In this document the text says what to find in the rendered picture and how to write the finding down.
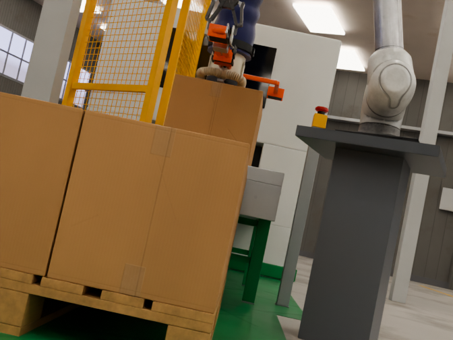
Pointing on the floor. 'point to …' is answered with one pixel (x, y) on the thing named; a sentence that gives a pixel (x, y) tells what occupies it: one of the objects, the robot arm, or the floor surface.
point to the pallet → (203, 331)
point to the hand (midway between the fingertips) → (220, 34)
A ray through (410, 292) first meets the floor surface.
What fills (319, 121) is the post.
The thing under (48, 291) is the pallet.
